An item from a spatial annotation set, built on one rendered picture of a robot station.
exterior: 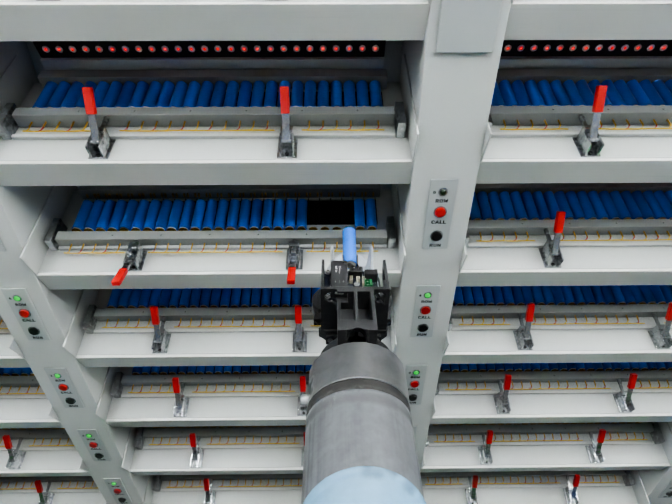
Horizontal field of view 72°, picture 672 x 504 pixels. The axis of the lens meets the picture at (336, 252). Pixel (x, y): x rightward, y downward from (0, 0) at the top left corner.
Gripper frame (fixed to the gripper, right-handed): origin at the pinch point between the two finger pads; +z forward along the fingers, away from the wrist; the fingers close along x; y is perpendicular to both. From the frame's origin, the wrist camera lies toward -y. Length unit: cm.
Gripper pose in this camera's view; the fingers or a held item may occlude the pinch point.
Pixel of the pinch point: (350, 266)
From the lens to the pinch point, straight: 62.1
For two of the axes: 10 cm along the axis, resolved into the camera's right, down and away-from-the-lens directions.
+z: 0.0, -5.6, 8.3
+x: -10.0, 0.0, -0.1
